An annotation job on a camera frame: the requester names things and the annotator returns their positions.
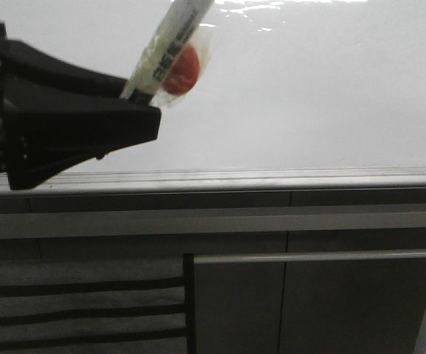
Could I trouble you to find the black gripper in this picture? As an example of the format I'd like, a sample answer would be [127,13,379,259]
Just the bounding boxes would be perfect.
[0,22,161,190]

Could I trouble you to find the round red magnet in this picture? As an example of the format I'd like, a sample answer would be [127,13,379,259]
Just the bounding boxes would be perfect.
[162,45,201,96]

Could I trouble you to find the white whiteboard marker black tip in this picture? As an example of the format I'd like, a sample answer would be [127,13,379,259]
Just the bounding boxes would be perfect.
[120,1,213,104]

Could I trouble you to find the grey metal whiteboard stand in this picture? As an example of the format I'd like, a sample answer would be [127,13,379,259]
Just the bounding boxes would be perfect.
[0,188,426,260]

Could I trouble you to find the black metal rack frame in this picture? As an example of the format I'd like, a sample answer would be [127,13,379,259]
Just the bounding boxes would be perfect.
[0,254,197,353]

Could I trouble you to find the white whiteboard with aluminium frame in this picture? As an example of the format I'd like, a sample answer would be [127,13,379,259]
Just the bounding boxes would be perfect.
[0,0,426,194]

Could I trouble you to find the grey cabinet panel with rail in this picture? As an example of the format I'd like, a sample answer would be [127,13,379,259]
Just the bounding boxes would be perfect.
[194,249,426,353]

